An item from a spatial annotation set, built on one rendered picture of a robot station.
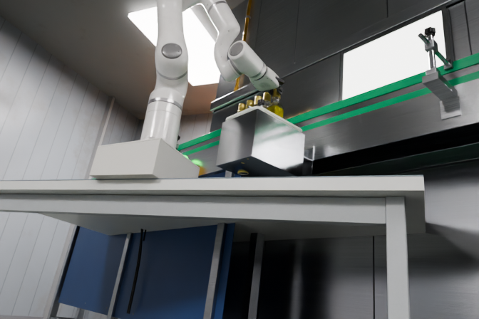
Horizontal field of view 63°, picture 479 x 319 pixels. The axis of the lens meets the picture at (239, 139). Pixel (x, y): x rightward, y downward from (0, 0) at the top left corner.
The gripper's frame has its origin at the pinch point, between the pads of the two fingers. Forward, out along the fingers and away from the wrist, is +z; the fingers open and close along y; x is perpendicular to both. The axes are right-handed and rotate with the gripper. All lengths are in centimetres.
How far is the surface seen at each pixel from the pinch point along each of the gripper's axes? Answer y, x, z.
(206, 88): -205, 150, 183
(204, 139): -31.9, -20.8, -3.8
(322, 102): 18.4, -4.7, 8.3
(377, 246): 41, -64, 5
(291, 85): 0.1, 10.5, 13.7
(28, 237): -343, -49, 104
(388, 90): 51, -21, -18
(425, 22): 61, 13, -4
